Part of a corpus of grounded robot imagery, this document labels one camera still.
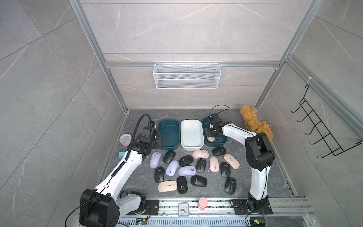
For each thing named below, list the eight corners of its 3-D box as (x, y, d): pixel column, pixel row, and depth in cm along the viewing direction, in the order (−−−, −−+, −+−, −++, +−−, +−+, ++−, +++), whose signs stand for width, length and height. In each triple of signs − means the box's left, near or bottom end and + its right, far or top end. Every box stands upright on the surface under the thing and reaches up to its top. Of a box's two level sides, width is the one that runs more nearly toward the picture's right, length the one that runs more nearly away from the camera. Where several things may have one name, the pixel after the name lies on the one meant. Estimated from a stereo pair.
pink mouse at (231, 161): (235, 171, 88) (236, 169, 86) (222, 157, 94) (223, 155, 92) (240, 166, 90) (242, 164, 88) (227, 153, 96) (228, 151, 94)
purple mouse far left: (149, 168, 89) (148, 167, 87) (151, 153, 95) (151, 152, 93) (159, 168, 89) (158, 167, 87) (161, 153, 95) (160, 152, 93)
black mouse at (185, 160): (180, 167, 89) (180, 166, 87) (177, 160, 92) (177, 158, 90) (193, 162, 92) (193, 160, 90) (190, 155, 95) (190, 153, 93)
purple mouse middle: (163, 174, 87) (163, 172, 84) (171, 160, 93) (171, 158, 90) (172, 178, 85) (172, 176, 83) (180, 163, 91) (180, 162, 89)
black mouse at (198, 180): (190, 187, 82) (191, 185, 80) (190, 176, 86) (190, 175, 83) (206, 187, 82) (207, 185, 80) (205, 176, 86) (206, 175, 83)
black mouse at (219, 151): (212, 155, 94) (213, 154, 93) (211, 148, 98) (212, 146, 96) (226, 155, 94) (227, 154, 93) (224, 148, 98) (225, 146, 96)
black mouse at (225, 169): (221, 177, 86) (222, 176, 84) (219, 163, 91) (220, 161, 89) (231, 177, 86) (232, 176, 84) (228, 163, 91) (229, 161, 89)
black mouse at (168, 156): (162, 160, 92) (161, 158, 90) (169, 150, 97) (169, 148, 95) (169, 164, 90) (168, 163, 88) (176, 154, 95) (176, 153, 93)
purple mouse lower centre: (177, 176, 86) (177, 174, 83) (178, 167, 89) (178, 165, 87) (195, 176, 86) (196, 174, 83) (195, 167, 89) (195, 165, 87)
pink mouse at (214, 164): (210, 172, 87) (210, 170, 85) (208, 157, 94) (208, 155, 91) (219, 172, 87) (220, 170, 85) (217, 157, 94) (218, 155, 91)
